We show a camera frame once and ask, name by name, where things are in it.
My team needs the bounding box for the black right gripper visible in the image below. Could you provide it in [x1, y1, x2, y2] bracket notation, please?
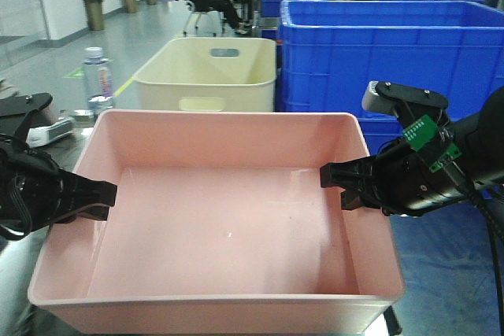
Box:
[320, 138, 466, 216]

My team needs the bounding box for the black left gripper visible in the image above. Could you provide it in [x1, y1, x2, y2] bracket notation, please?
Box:
[1, 138, 117, 241]

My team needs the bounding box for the pink plastic bin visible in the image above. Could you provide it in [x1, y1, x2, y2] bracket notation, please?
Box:
[28, 109, 405, 334]

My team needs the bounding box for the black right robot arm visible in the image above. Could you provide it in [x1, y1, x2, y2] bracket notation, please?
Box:
[76, 81, 503, 221]

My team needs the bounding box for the cream plastic bin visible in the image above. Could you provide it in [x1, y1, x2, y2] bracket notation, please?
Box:
[132, 37, 276, 112]

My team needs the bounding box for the white handheld device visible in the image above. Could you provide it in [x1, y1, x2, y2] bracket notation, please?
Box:
[26, 116, 75, 148]

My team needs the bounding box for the green circuit board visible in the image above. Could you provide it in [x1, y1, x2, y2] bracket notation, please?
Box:
[402, 115, 462, 173]

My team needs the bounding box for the clear water bottle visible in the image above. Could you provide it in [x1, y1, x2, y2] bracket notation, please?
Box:
[82, 46, 115, 118]

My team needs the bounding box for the large blue crate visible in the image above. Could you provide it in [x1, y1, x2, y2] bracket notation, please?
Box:
[277, 0, 503, 153]

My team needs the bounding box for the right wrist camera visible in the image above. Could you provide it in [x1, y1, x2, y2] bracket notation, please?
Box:
[361, 80, 448, 116]

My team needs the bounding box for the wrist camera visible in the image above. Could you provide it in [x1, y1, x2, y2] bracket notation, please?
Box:
[1, 92, 59, 135]
[361, 80, 448, 116]

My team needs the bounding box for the black cable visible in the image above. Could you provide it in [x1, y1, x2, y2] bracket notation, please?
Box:
[447, 162, 504, 333]

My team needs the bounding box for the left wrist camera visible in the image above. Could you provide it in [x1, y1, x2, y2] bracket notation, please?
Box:
[1, 92, 59, 135]

